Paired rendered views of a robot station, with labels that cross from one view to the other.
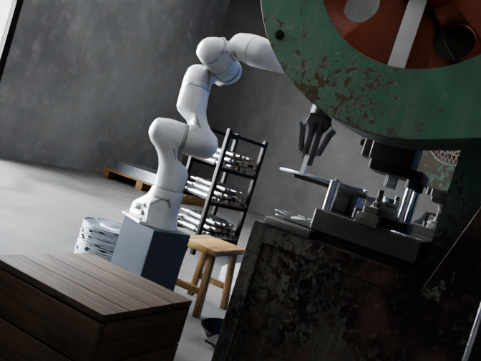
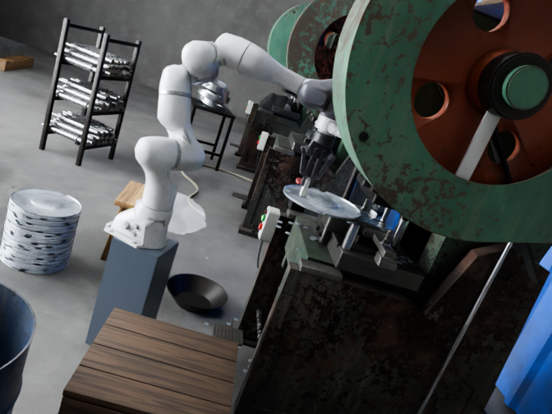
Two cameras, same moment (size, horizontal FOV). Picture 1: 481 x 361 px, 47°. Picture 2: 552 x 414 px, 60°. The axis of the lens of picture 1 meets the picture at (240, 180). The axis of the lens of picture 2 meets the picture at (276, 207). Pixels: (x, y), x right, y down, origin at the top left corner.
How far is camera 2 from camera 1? 1.03 m
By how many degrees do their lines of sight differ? 36
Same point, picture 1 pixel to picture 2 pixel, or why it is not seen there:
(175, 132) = (168, 155)
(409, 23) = (482, 138)
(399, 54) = (468, 165)
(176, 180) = (170, 200)
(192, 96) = (180, 109)
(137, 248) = (137, 271)
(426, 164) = not seen: hidden behind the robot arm
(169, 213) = (163, 231)
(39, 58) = not seen: outside the picture
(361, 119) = (432, 223)
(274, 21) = (359, 121)
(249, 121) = not seen: outside the picture
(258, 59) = (254, 73)
